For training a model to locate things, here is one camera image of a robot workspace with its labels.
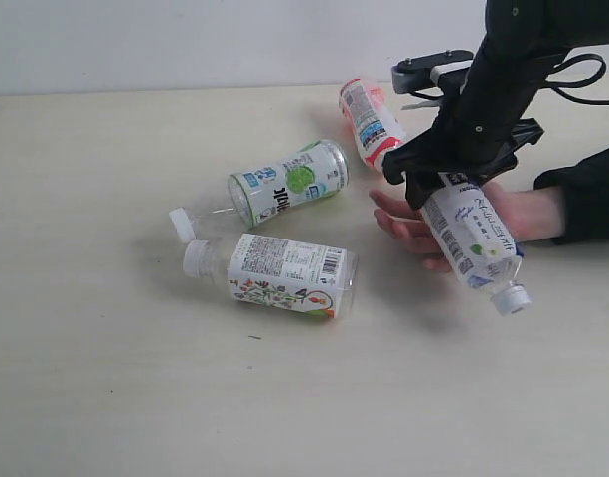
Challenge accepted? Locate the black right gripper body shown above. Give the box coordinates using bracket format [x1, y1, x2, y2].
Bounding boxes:
[434, 49, 545, 172]

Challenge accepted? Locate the orange label bottle black cap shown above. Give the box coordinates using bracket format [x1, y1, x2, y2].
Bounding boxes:
[339, 78, 408, 174]

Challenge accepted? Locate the white blue label tall bottle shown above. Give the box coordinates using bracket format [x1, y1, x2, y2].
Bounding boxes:
[420, 173, 532, 316]

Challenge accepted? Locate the green lime label clear bottle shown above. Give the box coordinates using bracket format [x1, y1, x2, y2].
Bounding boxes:
[169, 139, 349, 243]

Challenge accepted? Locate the floral label bottle white cap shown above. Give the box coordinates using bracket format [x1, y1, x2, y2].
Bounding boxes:
[182, 233, 359, 321]

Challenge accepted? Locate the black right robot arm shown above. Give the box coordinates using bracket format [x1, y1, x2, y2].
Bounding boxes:
[382, 1, 609, 210]

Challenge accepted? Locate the black sleeved forearm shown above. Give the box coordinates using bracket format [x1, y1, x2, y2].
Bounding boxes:
[533, 148, 609, 245]

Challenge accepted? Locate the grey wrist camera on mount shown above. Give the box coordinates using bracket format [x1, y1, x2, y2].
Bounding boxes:
[391, 50, 474, 94]

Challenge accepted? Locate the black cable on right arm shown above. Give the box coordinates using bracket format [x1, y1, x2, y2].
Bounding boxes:
[544, 52, 609, 106]

